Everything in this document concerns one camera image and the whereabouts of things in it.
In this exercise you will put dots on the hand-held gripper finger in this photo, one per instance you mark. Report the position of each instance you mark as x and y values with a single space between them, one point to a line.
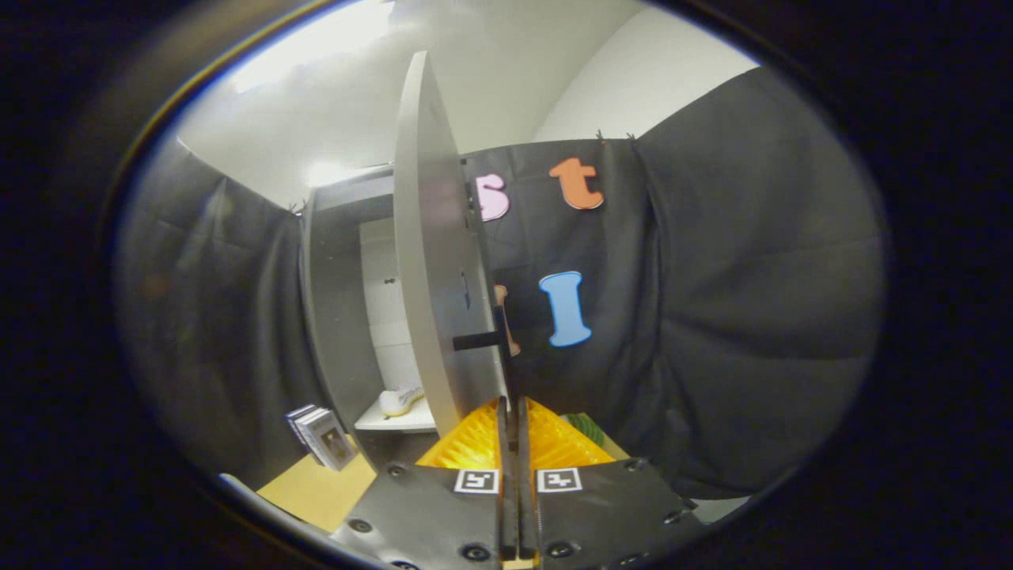
506 475
525 475

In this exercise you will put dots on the white shoe with striped chevron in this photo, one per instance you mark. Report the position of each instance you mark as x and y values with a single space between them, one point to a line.
400 401

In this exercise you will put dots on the grey shoe cabinet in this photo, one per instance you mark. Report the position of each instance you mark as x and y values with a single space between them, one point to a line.
340 332

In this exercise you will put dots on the white shoe cabinet door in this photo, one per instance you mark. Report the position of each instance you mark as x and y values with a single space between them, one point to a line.
427 237

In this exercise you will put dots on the watermelon print toy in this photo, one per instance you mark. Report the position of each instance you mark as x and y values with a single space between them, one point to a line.
587 429

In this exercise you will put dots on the grey illustrated book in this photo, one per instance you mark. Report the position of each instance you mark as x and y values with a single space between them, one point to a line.
332 439

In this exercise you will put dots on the blue-spined book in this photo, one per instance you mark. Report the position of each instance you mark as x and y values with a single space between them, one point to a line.
297 423

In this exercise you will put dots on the black backdrop cloth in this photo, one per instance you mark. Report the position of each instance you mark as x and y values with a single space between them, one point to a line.
752 277

